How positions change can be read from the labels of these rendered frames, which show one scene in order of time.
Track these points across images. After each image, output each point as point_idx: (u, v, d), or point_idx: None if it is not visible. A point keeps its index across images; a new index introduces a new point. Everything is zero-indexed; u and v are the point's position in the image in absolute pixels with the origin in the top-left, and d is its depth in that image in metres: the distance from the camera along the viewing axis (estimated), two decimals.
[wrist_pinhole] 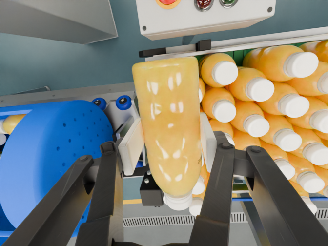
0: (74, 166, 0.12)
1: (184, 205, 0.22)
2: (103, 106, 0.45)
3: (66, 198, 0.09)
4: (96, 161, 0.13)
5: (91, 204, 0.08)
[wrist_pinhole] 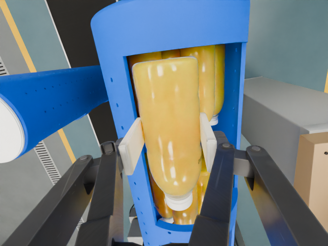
0: (74, 166, 0.12)
1: (184, 205, 0.22)
2: None
3: (66, 198, 0.09)
4: (96, 161, 0.13)
5: (91, 204, 0.08)
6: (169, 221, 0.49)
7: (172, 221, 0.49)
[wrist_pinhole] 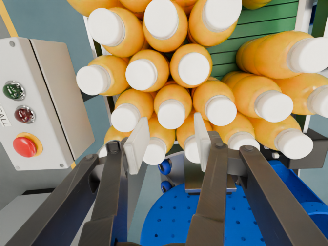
0: (80, 164, 0.12)
1: None
2: (167, 185, 0.43)
3: (71, 197, 0.09)
4: (101, 160, 0.13)
5: (95, 202, 0.08)
6: None
7: None
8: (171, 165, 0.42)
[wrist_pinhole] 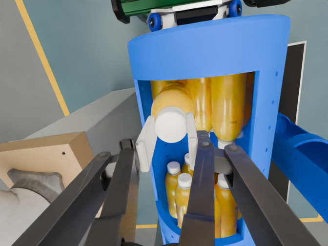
0: (93, 162, 0.12)
1: None
2: None
3: (82, 194, 0.09)
4: (114, 158, 0.13)
5: (106, 199, 0.08)
6: (225, 185, 0.41)
7: (222, 184, 0.42)
8: (161, 21, 0.43)
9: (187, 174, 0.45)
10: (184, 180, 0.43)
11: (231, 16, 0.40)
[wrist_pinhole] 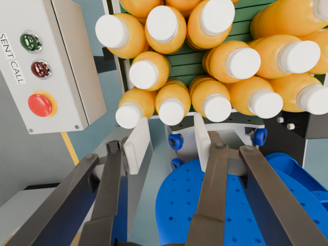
0: (80, 164, 0.12)
1: None
2: (178, 161, 0.43)
3: (71, 197, 0.09)
4: (101, 160, 0.13)
5: (95, 202, 0.08)
6: None
7: None
8: (182, 140, 0.41)
9: None
10: None
11: (256, 144, 0.38)
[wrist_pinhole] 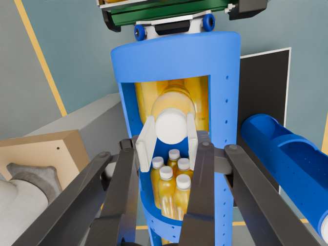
0: (93, 162, 0.12)
1: None
2: None
3: (82, 194, 0.09)
4: (114, 158, 0.13)
5: (106, 199, 0.08)
6: None
7: None
8: (145, 31, 0.49)
9: (168, 167, 0.50)
10: (165, 172, 0.49)
11: (205, 28, 0.46)
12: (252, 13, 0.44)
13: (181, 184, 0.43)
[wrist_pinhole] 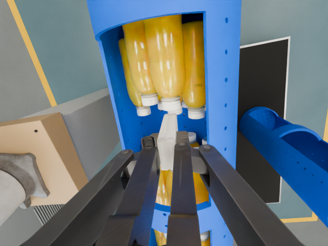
0: (115, 159, 0.12)
1: None
2: None
3: (102, 192, 0.09)
4: (136, 155, 0.13)
5: (123, 197, 0.09)
6: None
7: None
8: None
9: None
10: None
11: None
12: None
13: None
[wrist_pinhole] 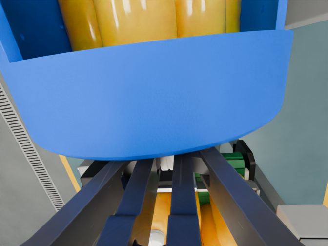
0: None
1: None
2: None
3: (102, 192, 0.09)
4: None
5: (123, 197, 0.09)
6: None
7: None
8: None
9: None
10: None
11: None
12: (93, 171, 0.43)
13: None
